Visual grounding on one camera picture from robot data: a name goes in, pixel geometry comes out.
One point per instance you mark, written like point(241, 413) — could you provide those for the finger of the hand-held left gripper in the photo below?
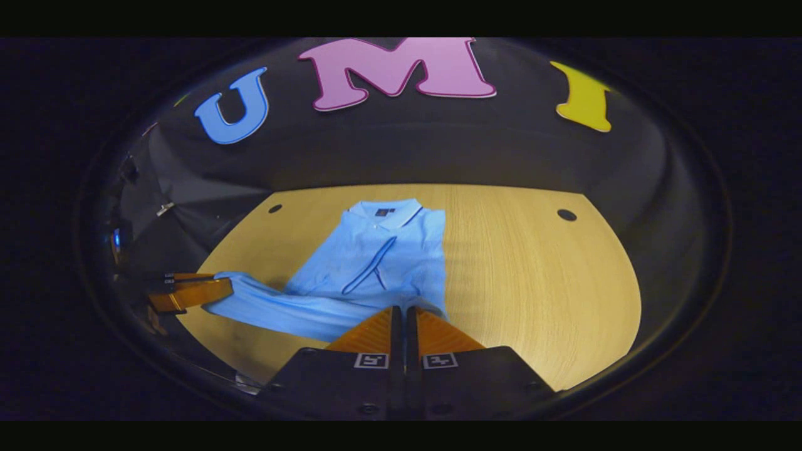
point(191, 294)
point(191, 275)

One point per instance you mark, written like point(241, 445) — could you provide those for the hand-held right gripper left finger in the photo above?
point(363, 382)

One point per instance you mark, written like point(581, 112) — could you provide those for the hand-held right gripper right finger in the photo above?
point(457, 382)

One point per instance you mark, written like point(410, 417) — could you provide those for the light blue T-shirt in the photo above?
point(376, 250)

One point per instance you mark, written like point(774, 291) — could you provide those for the silver metal clip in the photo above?
point(165, 208)

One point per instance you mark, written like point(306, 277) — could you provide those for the black backdrop cloth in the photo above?
point(438, 144)

